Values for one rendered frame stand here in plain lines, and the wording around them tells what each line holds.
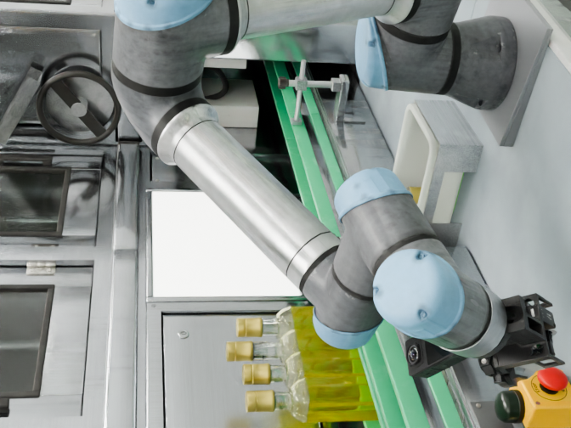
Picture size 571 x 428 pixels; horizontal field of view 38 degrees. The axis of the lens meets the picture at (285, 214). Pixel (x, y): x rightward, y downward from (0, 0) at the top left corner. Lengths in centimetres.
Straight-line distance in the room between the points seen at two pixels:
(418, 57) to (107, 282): 87
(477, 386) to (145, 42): 67
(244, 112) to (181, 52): 140
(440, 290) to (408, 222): 9
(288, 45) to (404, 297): 150
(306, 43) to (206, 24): 120
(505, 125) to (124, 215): 98
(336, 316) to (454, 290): 20
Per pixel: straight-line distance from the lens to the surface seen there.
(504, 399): 118
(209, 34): 102
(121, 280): 179
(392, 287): 77
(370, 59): 128
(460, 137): 149
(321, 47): 222
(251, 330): 148
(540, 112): 130
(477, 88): 135
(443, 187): 150
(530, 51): 131
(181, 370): 159
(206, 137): 103
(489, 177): 145
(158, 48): 101
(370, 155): 194
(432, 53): 130
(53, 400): 161
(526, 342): 93
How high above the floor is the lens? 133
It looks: 10 degrees down
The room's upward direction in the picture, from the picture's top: 89 degrees counter-clockwise
